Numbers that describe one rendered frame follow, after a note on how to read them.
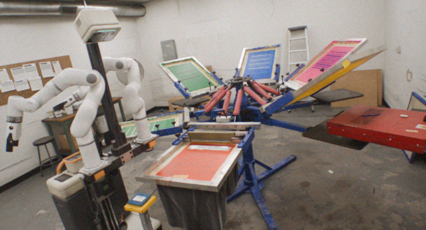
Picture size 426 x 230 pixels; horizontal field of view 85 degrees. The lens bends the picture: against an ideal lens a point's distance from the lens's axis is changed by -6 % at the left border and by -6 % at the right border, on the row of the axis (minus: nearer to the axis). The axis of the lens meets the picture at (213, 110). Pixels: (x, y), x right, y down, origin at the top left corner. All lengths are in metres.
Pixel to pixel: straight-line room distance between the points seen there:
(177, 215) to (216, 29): 5.01
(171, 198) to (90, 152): 0.61
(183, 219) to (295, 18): 4.83
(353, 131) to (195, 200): 1.11
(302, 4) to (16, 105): 5.25
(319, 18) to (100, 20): 4.83
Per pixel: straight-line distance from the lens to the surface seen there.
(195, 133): 2.04
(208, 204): 1.66
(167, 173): 1.73
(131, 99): 1.73
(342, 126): 1.82
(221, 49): 6.23
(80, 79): 1.46
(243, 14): 6.03
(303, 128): 2.27
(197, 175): 1.62
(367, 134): 1.77
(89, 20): 1.52
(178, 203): 1.78
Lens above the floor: 1.76
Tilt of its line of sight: 16 degrees down
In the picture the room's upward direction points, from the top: 9 degrees counter-clockwise
